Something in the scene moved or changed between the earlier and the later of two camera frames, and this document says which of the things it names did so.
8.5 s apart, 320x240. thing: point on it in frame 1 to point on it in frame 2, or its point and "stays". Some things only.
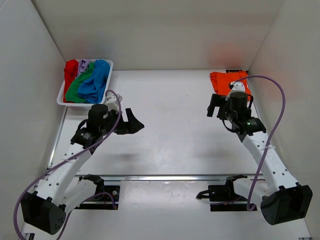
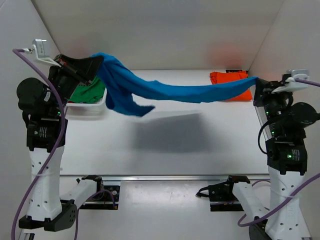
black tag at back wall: (232, 71) stays
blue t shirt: (92, 90) to (124, 89)
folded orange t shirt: (221, 80) stays
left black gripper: (133, 125) to (89, 66)
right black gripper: (218, 101) to (260, 84)
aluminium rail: (145, 177) stays
